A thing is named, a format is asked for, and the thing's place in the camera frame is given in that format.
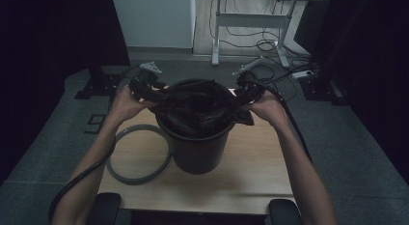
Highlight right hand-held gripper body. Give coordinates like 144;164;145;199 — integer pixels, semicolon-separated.
232;55;266;102

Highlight white power strip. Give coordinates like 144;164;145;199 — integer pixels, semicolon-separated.
291;70;314;80

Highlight grey bin rim ring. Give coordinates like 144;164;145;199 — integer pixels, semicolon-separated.
105;124;173;186

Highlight person's left hand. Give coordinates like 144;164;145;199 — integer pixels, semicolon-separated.
109;87;158;123

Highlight white cabinet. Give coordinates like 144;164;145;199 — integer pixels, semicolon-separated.
110;0;197;49

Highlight person's right hand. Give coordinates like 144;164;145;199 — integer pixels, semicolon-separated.
243;91;288;128

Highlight white desk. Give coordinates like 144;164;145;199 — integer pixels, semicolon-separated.
204;0;332;69

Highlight black cables under desk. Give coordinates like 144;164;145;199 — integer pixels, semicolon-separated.
208;0;282;54

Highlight left hand-held gripper cable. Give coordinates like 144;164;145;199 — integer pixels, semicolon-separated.
47;65;143;223

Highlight black floor socket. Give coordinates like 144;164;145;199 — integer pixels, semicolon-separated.
84;113;107;135

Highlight black looped floor cable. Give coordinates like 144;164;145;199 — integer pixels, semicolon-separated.
254;54;319;91

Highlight black plastic trash bin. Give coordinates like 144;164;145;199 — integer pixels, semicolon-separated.
155;78;237;175

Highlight black plastic trash bag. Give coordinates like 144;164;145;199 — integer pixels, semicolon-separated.
150;79;255;139

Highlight black curtain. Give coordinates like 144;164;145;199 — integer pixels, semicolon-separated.
0;0;131;184
293;0;409;175

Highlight black stand base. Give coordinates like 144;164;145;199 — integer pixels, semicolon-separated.
298;73;350;107
74;66;123;100

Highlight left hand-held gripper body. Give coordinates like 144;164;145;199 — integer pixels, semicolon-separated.
128;61;167;100

